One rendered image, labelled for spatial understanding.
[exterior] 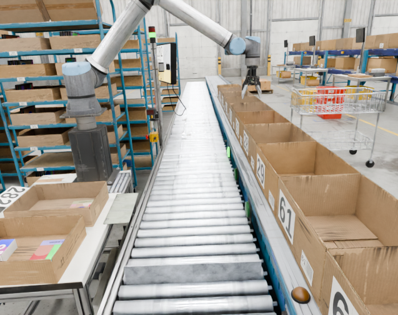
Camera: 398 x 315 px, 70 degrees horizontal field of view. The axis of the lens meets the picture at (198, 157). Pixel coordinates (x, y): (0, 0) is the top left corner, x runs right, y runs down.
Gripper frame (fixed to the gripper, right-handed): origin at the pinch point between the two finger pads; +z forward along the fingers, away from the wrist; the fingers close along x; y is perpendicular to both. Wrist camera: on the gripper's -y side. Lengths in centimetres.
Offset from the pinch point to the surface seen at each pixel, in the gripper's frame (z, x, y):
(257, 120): 19.7, 8.3, -19.1
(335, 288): 17, -9, 143
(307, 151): 18, 17, 59
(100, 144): 18, -92, 30
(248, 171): 29, -11, 55
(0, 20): -61, -193, -71
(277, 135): 20.8, 12.7, 19.9
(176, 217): 44, -47, 71
